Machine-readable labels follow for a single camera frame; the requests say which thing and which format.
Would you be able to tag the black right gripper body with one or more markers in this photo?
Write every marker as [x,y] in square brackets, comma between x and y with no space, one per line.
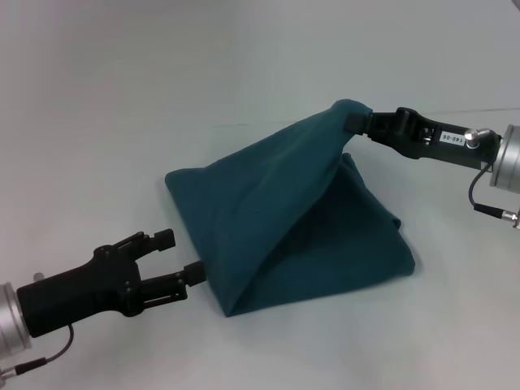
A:
[438,140]

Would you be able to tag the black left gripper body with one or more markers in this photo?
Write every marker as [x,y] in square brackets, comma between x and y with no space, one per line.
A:
[81,292]

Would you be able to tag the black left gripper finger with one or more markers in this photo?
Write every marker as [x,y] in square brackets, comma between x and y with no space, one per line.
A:
[170,284]
[162,240]

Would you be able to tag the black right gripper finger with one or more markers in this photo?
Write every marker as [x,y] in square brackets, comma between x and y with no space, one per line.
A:
[356,124]

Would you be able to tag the blue t-shirt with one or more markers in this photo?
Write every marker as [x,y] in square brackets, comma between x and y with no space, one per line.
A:
[276,211]

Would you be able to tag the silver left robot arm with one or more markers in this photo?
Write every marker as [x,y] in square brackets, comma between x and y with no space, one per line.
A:
[12,321]

